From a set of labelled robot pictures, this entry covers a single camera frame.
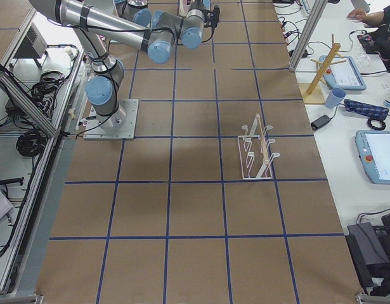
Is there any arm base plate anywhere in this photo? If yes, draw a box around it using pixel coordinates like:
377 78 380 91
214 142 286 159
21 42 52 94
82 99 140 140

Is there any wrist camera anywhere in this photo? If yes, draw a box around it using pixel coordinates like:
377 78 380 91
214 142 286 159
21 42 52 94
206 5 220 29

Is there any wooden mug tree stand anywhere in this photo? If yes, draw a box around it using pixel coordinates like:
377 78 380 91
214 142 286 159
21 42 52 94
299 35 346 105

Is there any white wire cup rack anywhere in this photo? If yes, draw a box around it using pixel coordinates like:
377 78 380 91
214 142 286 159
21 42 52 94
237 113 280 181

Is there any blue teach pendant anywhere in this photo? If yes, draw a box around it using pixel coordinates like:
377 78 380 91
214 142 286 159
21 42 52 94
355 130 390 184
323 56 367 91

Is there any black bead bracelet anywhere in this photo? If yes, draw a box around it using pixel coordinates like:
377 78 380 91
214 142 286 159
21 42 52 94
367 115 387 130

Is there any aluminium frame post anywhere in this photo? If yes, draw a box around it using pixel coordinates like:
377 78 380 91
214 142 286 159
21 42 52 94
289 0 327 72

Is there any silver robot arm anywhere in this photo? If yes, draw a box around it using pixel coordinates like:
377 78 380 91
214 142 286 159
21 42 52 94
31 1 212 127
114 0 152 27

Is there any near blue teach pendant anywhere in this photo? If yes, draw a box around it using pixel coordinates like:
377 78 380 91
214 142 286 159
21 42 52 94
355 130 390 184

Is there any far blue teach pendant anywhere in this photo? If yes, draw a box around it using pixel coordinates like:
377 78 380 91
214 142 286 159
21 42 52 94
323 56 367 91

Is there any person's hand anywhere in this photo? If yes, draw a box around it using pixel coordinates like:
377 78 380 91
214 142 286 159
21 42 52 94
347 8 367 22

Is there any blue plaid cloth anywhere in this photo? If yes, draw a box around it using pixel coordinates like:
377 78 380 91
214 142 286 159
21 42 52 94
344 99 389 120

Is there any black power adapter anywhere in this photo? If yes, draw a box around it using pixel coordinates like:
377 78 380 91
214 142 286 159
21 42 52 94
310 115 331 131

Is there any blue cup on desk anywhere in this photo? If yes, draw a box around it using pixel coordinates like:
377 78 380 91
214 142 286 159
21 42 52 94
325 87 346 109

